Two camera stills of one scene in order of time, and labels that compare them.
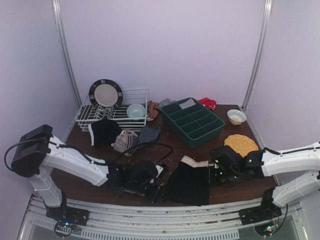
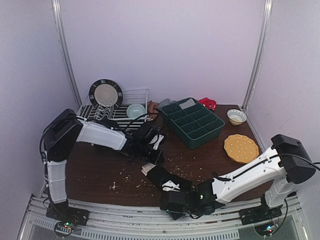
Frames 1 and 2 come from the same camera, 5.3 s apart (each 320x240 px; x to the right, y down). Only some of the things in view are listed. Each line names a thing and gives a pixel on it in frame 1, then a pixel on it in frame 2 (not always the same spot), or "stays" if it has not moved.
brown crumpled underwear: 152,110 stays
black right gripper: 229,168 to 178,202
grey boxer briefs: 187,104 stays
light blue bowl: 136,110 stays
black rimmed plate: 105,93 stays
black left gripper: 157,191 to 155,154
